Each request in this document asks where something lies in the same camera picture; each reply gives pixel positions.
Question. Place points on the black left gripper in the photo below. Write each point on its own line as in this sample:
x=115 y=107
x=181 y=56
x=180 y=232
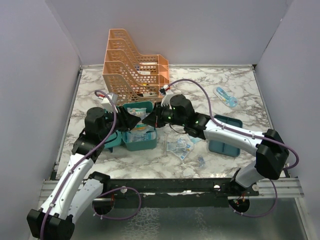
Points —
x=128 y=121

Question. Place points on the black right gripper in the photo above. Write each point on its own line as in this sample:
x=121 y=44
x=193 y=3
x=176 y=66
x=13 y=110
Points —
x=154 y=118

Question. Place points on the green white glove packet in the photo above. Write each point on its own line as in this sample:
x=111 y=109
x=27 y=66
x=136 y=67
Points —
x=138 y=112

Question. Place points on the teal plastic medicine box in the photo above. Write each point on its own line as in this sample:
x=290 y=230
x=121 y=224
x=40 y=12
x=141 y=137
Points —
x=120 y=138

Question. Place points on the clear blue gauze packet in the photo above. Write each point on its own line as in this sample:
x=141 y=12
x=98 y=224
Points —
x=140 y=137

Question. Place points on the clear bag of wipes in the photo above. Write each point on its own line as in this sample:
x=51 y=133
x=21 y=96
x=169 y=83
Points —
x=180 y=147

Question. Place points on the small clear blue packet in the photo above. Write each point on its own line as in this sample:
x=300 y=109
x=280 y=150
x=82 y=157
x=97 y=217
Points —
x=200 y=160

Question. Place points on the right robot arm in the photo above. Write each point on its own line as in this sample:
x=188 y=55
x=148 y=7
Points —
x=267 y=147

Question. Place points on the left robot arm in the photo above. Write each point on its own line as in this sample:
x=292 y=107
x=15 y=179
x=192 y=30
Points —
x=56 y=218

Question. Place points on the peach plastic file organizer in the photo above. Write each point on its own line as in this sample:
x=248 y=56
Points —
x=133 y=76

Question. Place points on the blue white dressing packet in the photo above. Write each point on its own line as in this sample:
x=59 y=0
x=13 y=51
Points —
x=195 y=140

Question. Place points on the blue toothbrush blister pack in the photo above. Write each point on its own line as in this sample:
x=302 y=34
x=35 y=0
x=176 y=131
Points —
x=229 y=100

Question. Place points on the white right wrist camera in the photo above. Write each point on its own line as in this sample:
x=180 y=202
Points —
x=167 y=94

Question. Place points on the black metal base rail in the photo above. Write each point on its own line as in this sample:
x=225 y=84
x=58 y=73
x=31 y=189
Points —
x=167 y=193

